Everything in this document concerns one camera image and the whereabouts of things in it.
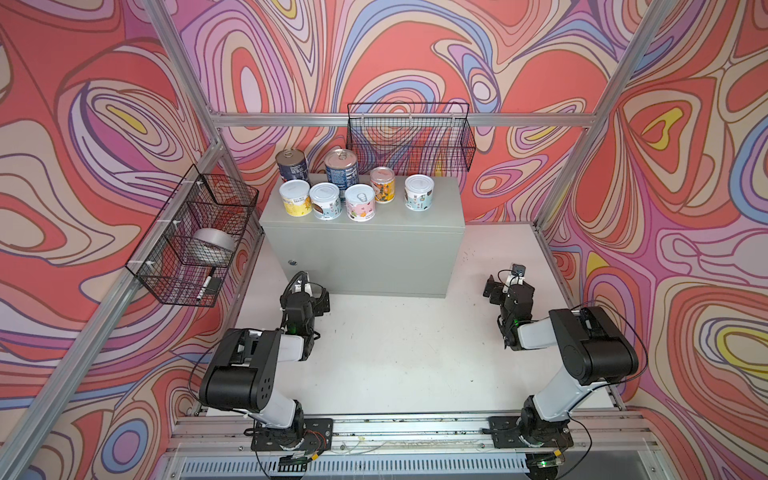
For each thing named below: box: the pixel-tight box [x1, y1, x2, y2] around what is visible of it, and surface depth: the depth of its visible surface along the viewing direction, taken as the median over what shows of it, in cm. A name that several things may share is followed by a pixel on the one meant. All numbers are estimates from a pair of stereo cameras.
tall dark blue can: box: [275, 149, 310, 184], surface depth 75 cm
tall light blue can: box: [324, 148, 359, 193], surface depth 74 cm
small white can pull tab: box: [345, 183, 375, 222], surface depth 73 cm
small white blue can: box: [404, 174, 434, 211], surface depth 75 cm
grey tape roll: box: [186, 228, 236, 266], surface depth 74 cm
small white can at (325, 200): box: [309, 182, 342, 221], surface depth 74 cm
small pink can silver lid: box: [369, 166, 396, 204], surface depth 76 cm
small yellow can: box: [279, 179, 313, 217], surface depth 75 cm
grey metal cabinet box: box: [259, 177, 466, 312], surface depth 79 cm
